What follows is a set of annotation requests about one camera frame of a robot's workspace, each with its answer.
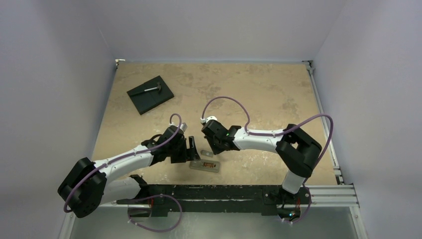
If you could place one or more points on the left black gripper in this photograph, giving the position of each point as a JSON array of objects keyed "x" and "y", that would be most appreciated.
[{"x": 187, "y": 154}]

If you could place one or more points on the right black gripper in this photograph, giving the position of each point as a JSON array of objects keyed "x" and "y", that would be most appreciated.
[{"x": 209, "y": 138}]

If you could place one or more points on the grey remote control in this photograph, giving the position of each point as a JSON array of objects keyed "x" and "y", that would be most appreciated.
[{"x": 205, "y": 165}]

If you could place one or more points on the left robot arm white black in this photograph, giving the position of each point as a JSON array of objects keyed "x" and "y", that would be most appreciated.
[{"x": 92, "y": 183}]

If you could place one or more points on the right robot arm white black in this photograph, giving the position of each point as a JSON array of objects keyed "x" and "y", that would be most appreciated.
[{"x": 297, "y": 149}]

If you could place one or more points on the black square tray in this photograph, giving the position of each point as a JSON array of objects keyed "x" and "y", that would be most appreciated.
[{"x": 149, "y": 100}]

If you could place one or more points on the small metal hammer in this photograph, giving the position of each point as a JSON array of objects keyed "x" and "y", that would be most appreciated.
[{"x": 158, "y": 88}]

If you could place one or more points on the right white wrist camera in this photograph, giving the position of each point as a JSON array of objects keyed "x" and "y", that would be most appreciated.
[{"x": 207, "y": 119}]

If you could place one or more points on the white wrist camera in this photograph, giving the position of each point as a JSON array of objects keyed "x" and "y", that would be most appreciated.
[
  {"x": 207, "y": 119},
  {"x": 182, "y": 126}
]

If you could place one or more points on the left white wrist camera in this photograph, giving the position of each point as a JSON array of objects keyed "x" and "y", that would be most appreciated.
[{"x": 182, "y": 126}]

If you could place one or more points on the aluminium frame rail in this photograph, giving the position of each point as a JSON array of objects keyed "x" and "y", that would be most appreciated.
[{"x": 340, "y": 195}]

